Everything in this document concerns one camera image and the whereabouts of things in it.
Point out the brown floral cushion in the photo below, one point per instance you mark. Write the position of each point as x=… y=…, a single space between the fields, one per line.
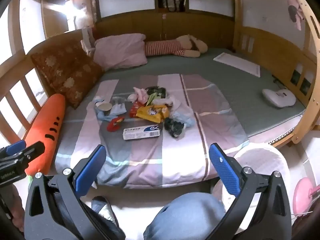
x=67 y=72

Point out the paper cup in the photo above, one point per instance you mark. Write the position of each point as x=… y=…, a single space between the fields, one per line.
x=104 y=106

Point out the striped plush doll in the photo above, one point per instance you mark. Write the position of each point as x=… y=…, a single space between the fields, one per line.
x=170 y=47

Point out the person's right leg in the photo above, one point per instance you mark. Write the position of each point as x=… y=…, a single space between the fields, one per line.
x=190 y=217

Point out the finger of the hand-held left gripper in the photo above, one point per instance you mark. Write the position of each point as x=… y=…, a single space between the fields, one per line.
x=35 y=150
x=16 y=147

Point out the white mesh bin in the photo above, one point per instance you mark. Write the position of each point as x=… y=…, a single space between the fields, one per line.
x=262 y=160

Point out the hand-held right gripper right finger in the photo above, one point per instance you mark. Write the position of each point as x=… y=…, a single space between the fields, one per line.
x=225 y=170

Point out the red wrapper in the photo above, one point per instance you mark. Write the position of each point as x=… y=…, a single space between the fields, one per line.
x=115 y=124

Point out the white cloth bundle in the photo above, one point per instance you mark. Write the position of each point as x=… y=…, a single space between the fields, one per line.
x=87 y=42

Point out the pink hanging plush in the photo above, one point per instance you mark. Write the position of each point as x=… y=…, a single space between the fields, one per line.
x=296 y=7

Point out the pink round plastic object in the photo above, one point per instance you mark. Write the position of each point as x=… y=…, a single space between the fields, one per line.
x=303 y=195

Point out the dark green wrapper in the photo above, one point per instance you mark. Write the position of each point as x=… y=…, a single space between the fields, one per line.
x=157 y=91

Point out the orange carrot plush pillow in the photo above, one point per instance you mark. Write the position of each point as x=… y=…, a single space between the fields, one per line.
x=45 y=125

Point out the light blue cloth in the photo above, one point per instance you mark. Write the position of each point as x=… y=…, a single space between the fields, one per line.
x=100 y=116

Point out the light green paper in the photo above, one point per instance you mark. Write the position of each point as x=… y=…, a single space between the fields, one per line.
x=151 y=99

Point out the white plastic device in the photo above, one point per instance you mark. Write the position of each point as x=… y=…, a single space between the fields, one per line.
x=278 y=98

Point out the light blue plastic bag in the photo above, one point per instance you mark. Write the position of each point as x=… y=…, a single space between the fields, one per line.
x=185 y=118

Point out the dark crumpled bag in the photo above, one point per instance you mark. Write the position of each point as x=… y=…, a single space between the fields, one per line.
x=175 y=127

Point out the wooden shelf unit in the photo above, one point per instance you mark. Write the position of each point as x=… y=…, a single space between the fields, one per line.
x=47 y=17

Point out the wooden bed frame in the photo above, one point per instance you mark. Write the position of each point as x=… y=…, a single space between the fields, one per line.
x=275 y=45

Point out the white flat panel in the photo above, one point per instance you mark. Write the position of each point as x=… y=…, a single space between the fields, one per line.
x=237 y=63

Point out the white plush toy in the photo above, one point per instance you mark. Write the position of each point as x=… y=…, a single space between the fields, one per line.
x=82 y=17

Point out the green bed sheet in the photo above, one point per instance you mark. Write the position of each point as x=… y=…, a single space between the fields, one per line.
x=225 y=85

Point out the small dark framed picture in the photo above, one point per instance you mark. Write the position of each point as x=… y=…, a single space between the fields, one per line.
x=305 y=86
x=295 y=77

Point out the pink plastic bag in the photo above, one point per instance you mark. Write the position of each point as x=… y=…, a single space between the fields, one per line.
x=140 y=94

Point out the orange red packet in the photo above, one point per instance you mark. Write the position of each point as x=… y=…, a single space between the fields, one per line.
x=134 y=108

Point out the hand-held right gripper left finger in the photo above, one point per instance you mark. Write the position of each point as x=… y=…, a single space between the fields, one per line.
x=91 y=166

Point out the white cardboard box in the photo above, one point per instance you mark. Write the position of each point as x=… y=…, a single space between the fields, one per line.
x=141 y=132

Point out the pink pillow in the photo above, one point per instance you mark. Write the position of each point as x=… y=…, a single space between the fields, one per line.
x=120 y=51

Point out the white plastic bag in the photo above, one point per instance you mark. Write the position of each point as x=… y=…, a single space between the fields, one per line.
x=165 y=102

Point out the plaid blanket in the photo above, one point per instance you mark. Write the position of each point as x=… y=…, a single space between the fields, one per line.
x=150 y=160

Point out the yellow snack bag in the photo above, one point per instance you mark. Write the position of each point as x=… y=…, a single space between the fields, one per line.
x=152 y=113

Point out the wooden wall cabinet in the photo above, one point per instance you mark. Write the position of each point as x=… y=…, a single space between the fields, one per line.
x=195 y=27

